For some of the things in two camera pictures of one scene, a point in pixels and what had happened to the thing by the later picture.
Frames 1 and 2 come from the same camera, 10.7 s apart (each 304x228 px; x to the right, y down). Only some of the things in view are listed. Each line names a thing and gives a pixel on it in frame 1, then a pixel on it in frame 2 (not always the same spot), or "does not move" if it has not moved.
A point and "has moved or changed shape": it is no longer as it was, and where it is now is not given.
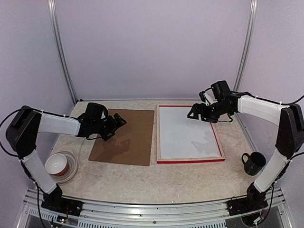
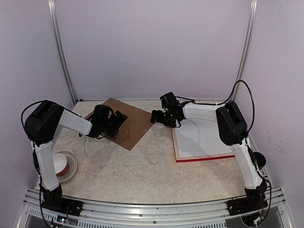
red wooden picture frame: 215,158 -> 194,158
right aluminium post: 247,45 does not move
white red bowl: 56,164 does not move
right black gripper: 195,107 -> 154,115
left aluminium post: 55,25 does not move
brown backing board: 132,142 has moved or changed shape
